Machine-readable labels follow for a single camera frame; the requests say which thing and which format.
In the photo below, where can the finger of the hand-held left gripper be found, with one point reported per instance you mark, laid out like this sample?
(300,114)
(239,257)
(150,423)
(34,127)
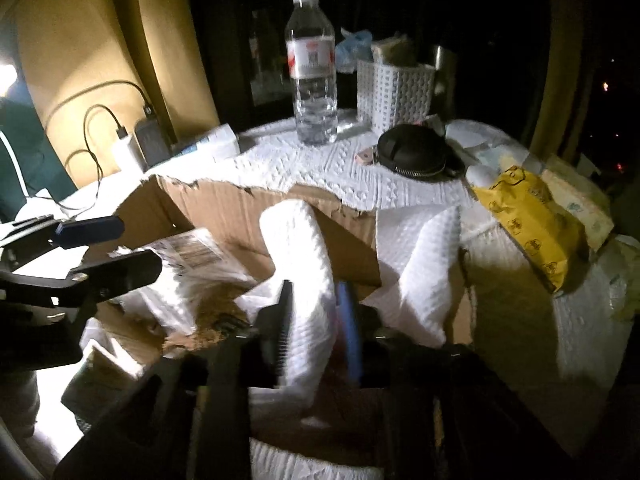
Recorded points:
(90,230)
(125,272)

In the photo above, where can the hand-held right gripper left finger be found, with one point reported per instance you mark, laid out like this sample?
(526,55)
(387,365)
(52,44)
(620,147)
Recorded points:
(285,335)

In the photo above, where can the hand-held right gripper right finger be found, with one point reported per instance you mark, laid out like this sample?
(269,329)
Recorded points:
(350,335)

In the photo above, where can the brown cardboard box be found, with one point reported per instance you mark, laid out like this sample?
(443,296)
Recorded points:
(235,215)

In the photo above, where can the white crumpled paper towel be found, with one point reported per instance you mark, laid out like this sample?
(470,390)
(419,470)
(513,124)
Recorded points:
(165,290)

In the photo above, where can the brown fibrous lump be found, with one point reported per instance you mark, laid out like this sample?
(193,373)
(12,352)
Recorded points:
(220,317)

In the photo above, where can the white charger block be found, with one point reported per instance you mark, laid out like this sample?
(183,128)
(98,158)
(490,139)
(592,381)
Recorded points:
(129,152)

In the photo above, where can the teal cloth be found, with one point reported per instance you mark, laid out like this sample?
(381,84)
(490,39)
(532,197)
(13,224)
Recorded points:
(30,160)

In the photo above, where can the white paper towel sheet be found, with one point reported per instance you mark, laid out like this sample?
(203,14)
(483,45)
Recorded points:
(420,270)

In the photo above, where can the black power bank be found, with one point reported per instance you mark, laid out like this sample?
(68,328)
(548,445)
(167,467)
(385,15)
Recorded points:
(152,140)

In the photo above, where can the white and blue box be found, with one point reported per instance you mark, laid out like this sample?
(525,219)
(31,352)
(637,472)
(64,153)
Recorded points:
(210,142)

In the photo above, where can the white desk lamp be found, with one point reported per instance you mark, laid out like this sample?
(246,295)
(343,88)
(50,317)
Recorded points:
(7,77)

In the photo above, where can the small pink and white item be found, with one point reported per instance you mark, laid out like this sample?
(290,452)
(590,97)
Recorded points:
(366,156)

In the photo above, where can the black round zip pouch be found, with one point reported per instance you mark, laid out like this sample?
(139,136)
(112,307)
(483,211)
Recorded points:
(415,152)

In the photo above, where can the yellow curtain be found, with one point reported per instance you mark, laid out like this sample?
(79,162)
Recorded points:
(100,35)
(560,60)

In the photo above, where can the small white bottle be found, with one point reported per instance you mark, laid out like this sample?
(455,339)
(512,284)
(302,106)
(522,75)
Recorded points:
(481,175)

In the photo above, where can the yellow printed packet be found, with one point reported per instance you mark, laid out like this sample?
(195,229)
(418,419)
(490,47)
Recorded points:
(530,220)

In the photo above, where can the white face mask packets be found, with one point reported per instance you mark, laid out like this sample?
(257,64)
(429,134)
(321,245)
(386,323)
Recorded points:
(485,145)

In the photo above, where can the white woven plastic basket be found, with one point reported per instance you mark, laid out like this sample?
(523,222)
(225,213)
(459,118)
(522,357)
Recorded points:
(395,95)

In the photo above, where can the clear plastic water bottle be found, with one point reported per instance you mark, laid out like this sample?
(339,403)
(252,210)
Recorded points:
(312,90)

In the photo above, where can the pale yellow tissue pack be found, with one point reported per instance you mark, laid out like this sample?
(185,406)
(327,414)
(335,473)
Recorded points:
(580,205)

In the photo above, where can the steel thermos flask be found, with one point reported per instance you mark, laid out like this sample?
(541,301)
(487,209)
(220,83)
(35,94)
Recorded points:
(445,75)

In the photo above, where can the clear plastic tissue pack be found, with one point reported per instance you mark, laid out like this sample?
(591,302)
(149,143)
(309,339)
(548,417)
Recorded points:
(625,280)

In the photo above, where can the blue plastic bag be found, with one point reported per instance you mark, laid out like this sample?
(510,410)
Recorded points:
(352,47)

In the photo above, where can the packets in basket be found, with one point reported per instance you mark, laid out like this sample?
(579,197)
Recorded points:
(395,50)

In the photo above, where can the dark window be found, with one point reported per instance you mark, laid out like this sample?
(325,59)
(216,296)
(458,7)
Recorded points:
(350,0)

